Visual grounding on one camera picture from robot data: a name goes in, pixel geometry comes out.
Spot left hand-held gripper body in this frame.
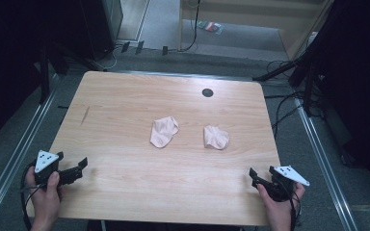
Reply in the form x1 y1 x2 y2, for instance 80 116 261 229
33 149 66 187

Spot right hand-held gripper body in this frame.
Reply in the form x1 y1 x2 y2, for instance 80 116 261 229
263 165 311 203

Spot pink sock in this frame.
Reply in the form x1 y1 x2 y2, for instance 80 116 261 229
202 124 231 151
149 115 180 149

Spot person's right hand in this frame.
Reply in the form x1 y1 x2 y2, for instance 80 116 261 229
256 182 306 225

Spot person's left hand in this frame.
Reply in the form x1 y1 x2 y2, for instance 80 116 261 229
25 166 65 225

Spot black metal stand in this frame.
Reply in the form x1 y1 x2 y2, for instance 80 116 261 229
38 42 70 105

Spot dark curtain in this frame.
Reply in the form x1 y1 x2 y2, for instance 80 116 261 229
307 0 370 196
0 0 88 151

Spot black tripod stand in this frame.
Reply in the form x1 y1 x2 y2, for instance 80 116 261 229
251 18 322 118

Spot black cabinet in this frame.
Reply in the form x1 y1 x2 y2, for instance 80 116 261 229
78 0 124 62

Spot colourful packet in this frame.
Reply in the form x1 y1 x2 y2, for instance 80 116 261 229
196 20 224 36

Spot beige wooden cabinet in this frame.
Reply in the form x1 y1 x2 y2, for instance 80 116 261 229
177 0 335 62

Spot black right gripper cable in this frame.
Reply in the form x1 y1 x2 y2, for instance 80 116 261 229
277 179 304 231

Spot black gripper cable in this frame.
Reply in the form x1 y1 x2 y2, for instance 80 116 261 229
277 179 304 231
18 163 47 231

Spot metal floor rail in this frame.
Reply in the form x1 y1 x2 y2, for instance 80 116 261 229
0 72 61 230
294 96 359 231

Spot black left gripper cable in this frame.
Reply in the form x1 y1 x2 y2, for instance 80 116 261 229
18 163 47 231

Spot black floor cables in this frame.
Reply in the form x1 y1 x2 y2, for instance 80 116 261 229
264 58 306 140

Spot white floor cable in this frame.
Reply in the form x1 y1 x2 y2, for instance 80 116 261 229
91 43 123 72

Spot black hanging cable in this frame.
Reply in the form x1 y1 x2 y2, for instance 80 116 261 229
176 0 202 53

